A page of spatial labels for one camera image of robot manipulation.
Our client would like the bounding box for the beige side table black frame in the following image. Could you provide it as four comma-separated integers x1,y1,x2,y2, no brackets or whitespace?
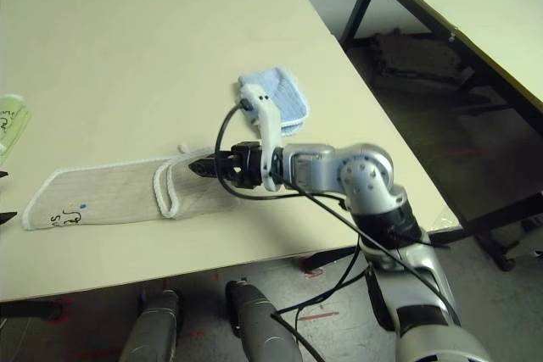
341,0,543,272

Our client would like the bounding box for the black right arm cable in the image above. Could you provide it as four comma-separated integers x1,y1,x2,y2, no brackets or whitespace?
214,100,466,362

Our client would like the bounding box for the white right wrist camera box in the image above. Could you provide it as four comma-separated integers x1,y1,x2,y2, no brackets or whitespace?
239,85,284,192

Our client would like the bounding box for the black table foot bar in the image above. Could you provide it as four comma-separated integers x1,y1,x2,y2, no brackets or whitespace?
303,191,543,275
0,298,63,321

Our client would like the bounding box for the green folded towel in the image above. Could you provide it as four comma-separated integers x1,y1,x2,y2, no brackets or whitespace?
0,93,33,167

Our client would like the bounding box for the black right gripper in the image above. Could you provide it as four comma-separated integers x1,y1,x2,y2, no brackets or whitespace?
188,140,267,191

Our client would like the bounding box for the blue folded towel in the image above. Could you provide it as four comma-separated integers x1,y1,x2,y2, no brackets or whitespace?
236,66,311,138

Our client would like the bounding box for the grey robot left leg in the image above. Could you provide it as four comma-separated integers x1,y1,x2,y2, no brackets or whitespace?
118,289,182,362

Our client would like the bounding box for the beige towel white trim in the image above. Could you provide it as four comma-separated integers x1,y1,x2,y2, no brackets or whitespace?
21,143,245,231

